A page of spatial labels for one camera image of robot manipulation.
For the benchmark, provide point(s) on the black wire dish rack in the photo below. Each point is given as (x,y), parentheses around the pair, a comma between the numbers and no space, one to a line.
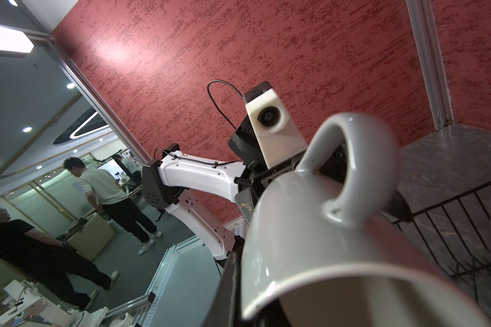
(455,235)

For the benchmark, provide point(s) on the person in white shirt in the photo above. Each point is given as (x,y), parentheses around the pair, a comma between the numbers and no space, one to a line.
(103,193)

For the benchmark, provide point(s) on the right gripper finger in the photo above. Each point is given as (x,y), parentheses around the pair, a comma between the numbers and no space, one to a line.
(226,306)

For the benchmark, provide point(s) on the white ceramic mug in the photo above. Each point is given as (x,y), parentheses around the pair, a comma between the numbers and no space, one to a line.
(319,247)

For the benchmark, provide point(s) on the person in black shirt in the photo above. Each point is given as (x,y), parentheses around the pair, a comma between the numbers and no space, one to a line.
(44,259)

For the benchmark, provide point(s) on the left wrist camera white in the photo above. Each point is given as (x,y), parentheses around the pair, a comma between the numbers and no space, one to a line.
(277,134)

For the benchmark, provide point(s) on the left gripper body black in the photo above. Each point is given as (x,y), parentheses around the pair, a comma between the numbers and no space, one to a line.
(257,176)

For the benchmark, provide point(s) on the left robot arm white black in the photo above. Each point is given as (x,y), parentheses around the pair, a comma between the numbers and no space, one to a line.
(169,184)

